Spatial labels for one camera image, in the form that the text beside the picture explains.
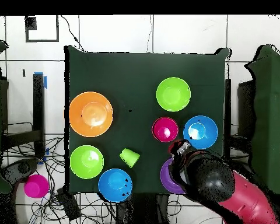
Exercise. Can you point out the green plastic cup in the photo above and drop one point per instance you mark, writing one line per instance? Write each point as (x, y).
(130, 157)

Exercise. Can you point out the pink plastic cup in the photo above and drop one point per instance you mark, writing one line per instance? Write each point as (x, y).
(36, 186)

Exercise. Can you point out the blue plastic bowl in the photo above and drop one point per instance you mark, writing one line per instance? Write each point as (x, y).
(114, 185)
(205, 137)

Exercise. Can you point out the large orange plastic bowl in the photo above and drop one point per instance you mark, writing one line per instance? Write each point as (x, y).
(91, 114)

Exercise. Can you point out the black metal stand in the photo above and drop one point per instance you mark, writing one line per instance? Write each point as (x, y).
(38, 105)

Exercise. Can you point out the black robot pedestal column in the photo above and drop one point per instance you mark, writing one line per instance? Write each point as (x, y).
(142, 210)

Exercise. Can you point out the black power adapter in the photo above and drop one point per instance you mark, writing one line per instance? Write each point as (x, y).
(68, 205)

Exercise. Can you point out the dark green tablecloth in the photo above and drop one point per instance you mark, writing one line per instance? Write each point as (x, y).
(130, 70)

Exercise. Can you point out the grey pedestal leg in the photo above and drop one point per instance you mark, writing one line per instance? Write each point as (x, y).
(23, 168)

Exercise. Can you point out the green plastic bowl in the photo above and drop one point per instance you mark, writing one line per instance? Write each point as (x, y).
(86, 162)
(173, 94)

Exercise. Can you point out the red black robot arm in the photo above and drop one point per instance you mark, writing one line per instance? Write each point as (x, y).
(224, 184)

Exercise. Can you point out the small pink plastic bowl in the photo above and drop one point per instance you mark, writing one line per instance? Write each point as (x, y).
(165, 129)

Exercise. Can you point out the purple plastic bowl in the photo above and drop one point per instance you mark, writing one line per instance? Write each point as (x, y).
(166, 182)

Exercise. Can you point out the grey square floor frame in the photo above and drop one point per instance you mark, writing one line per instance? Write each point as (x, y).
(42, 40)

